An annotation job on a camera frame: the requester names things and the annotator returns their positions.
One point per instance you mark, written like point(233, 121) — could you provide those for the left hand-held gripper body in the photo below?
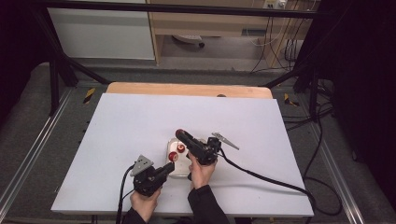
point(146, 182)

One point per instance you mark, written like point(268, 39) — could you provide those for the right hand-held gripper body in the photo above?
point(204, 152)

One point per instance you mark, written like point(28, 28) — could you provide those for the white rectangular ceramic plate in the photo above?
point(180, 167)

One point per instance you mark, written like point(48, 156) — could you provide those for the red hawthorn fruit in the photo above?
point(181, 147)
point(173, 156)

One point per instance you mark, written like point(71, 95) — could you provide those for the person's right hand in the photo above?
point(200, 174)

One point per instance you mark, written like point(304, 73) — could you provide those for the person's left hand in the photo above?
point(144, 205)

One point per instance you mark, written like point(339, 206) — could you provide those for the wooden table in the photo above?
point(186, 90)

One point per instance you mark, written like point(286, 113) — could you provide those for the yellow black hazard tape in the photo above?
point(89, 95)
point(289, 100)

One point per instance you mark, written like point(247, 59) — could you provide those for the white chair base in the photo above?
point(190, 39)

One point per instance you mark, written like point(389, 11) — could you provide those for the light wooden desk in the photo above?
point(218, 25)

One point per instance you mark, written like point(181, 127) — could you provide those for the white cabinet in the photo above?
point(99, 34)

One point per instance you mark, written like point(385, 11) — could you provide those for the white power strip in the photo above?
point(275, 3)

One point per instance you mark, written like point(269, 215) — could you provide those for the aluminium floor rail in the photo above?
point(34, 149)
point(337, 174)

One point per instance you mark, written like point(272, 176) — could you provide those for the black metal frame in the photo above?
point(186, 10)

